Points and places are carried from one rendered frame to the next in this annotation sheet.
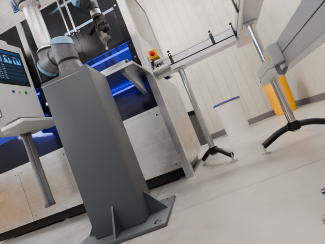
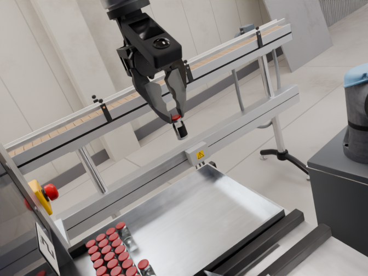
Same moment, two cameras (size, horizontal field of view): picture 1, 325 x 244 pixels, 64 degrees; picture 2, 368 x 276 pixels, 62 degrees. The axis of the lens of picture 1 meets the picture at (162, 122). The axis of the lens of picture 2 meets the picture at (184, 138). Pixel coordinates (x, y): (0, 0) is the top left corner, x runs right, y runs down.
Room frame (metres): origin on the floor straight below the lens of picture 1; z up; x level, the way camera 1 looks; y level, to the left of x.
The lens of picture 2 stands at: (2.08, 0.61, 1.32)
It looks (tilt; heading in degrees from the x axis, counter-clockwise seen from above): 25 degrees down; 235
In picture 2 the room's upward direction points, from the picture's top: 20 degrees counter-clockwise
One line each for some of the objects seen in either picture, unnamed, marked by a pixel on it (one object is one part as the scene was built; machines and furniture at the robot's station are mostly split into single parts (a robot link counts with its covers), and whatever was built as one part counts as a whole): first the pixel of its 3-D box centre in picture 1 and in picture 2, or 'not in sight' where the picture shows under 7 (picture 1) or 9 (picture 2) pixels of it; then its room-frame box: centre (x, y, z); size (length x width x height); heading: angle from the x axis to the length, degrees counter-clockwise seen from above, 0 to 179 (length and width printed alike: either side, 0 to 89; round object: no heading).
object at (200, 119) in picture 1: (197, 110); not in sight; (2.14, -0.30, 0.46); 0.09 x 0.09 x 0.77; 76
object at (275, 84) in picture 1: (272, 76); (110, 206); (1.70, -0.78, 0.46); 0.09 x 0.09 x 0.77; 76
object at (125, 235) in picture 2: not in sight; (124, 233); (1.93, 0.07, 0.90); 0.02 x 0.02 x 0.05
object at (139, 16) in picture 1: (141, 22); not in sight; (2.50, -0.18, 1.50); 0.85 x 0.01 x 0.59; 166
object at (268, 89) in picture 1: (279, 94); not in sight; (4.99, -2.26, 0.37); 0.46 x 0.46 x 0.74
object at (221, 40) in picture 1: (192, 52); not in sight; (2.11, -0.44, 0.92); 0.69 x 0.15 x 0.16; 76
